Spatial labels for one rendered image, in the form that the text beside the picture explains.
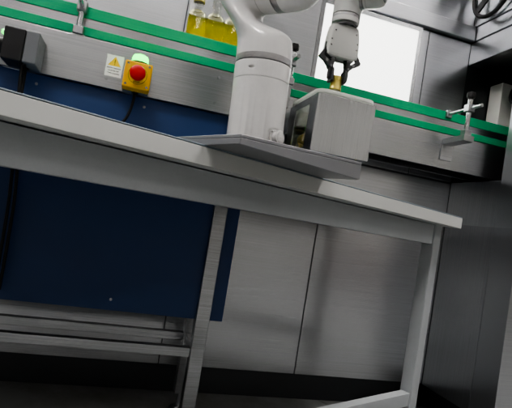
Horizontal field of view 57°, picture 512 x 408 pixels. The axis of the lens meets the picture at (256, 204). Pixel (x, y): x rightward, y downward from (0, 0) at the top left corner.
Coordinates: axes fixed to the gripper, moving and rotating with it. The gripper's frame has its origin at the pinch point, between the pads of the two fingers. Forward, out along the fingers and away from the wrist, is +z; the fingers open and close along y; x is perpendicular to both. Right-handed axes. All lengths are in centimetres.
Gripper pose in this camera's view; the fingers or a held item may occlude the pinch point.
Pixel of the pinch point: (337, 76)
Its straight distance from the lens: 148.6
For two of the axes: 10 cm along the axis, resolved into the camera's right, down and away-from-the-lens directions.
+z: -1.6, 9.9, -0.3
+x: 2.4, 0.1, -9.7
